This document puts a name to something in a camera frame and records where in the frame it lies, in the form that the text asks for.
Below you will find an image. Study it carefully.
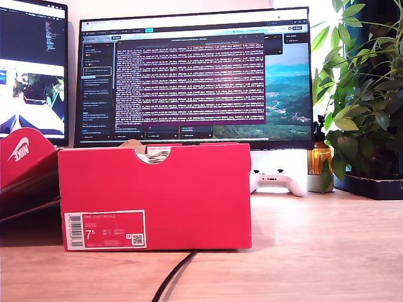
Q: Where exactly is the large black computer monitor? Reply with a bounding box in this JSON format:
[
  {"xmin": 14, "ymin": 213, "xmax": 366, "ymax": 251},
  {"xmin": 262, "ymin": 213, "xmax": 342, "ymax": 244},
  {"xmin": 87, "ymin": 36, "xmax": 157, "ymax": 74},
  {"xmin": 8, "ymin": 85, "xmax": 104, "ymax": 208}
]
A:
[{"xmin": 74, "ymin": 6, "xmax": 315, "ymax": 150}]

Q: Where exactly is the white game controller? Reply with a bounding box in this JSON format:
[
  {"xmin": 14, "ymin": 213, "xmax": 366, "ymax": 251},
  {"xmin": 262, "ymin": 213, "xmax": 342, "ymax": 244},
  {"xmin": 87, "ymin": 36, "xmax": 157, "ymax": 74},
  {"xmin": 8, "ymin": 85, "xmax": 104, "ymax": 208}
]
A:
[{"xmin": 249, "ymin": 169, "xmax": 308, "ymax": 198}]

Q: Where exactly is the red shoebox lid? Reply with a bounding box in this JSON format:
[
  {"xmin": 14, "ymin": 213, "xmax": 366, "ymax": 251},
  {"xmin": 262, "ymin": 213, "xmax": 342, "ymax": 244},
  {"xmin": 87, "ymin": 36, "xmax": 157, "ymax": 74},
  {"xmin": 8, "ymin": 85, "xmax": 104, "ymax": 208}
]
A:
[{"xmin": 0, "ymin": 127, "xmax": 61, "ymax": 220}]

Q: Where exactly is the pale green ceramic pot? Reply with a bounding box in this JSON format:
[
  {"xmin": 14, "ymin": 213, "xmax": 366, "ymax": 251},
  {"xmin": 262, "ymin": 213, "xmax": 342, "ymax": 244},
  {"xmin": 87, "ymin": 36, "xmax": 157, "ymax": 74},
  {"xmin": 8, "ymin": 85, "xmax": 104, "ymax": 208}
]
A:
[{"xmin": 307, "ymin": 174, "xmax": 334, "ymax": 193}]

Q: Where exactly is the dark rectangular planter tray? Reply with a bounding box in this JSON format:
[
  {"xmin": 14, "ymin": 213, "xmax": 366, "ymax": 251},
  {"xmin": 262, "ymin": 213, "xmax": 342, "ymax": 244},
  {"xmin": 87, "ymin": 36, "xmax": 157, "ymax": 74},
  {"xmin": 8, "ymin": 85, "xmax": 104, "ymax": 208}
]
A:
[{"xmin": 333, "ymin": 172, "xmax": 403, "ymax": 201}]

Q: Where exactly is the brown cardboard piece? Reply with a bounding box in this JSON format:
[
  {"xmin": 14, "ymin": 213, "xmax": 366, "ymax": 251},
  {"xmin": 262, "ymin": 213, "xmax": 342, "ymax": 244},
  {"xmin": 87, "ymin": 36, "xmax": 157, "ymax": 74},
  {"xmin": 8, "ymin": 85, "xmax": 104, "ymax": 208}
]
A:
[{"xmin": 119, "ymin": 139, "xmax": 147, "ymax": 149}]

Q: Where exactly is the white leather sneaker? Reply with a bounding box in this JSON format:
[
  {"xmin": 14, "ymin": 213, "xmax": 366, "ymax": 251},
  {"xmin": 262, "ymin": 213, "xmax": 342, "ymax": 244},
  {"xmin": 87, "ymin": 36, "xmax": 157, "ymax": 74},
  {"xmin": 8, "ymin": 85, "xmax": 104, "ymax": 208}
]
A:
[{"xmin": 138, "ymin": 149, "xmax": 171, "ymax": 165}]

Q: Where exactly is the black monitor with code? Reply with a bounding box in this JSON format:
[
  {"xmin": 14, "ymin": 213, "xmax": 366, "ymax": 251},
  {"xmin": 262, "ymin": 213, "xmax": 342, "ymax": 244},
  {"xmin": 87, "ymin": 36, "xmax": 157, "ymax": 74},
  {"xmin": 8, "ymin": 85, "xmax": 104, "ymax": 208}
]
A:
[{"xmin": 0, "ymin": 0, "xmax": 69, "ymax": 148}]

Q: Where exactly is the red Nike shoebox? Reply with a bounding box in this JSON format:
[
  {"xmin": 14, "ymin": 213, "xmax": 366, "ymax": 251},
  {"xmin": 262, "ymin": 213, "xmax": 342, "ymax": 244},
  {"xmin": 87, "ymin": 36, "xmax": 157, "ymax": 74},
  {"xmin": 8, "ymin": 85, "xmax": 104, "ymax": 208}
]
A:
[{"xmin": 57, "ymin": 143, "xmax": 253, "ymax": 252}]

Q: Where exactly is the green leafy houseplant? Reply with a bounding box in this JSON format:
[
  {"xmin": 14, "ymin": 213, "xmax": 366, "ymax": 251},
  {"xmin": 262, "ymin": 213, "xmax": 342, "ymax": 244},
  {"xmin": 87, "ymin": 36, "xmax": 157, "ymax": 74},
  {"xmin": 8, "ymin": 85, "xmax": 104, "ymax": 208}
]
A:
[{"xmin": 311, "ymin": 0, "xmax": 403, "ymax": 193}]

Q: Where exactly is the black table cable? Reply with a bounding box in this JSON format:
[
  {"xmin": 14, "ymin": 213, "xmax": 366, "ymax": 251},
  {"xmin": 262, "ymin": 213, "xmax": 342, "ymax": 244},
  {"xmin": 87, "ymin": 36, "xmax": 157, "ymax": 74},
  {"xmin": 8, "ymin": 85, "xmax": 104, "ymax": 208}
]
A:
[{"xmin": 151, "ymin": 250, "xmax": 196, "ymax": 302}]

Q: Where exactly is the amber pump bottle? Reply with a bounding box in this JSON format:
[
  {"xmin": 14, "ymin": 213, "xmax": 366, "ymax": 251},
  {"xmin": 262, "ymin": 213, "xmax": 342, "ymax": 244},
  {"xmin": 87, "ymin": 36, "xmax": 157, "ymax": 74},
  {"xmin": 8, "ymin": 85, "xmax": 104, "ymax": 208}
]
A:
[{"xmin": 307, "ymin": 115, "xmax": 334, "ymax": 176}]

